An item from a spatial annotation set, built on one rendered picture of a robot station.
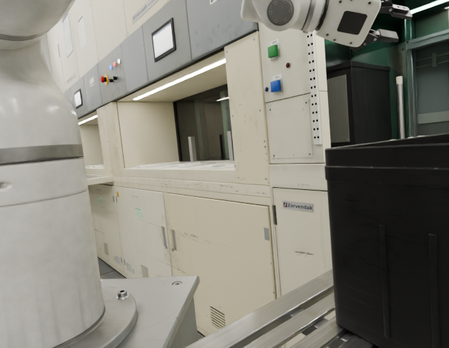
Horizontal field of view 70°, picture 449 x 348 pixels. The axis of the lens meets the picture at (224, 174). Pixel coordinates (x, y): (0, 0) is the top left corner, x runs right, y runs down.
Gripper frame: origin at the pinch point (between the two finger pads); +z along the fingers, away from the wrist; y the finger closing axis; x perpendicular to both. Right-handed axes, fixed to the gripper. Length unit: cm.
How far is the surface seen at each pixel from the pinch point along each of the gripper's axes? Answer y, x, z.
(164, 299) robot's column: -12, -57, -34
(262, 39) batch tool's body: -21.4, 24.1, -24.2
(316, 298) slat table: -8, -56, -16
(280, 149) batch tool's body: -41.0, -1.2, -12.9
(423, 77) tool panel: -48, 64, 52
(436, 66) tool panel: -42, 65, 55
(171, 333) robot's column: -7, -62, -32
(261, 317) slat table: -6, -59, -23
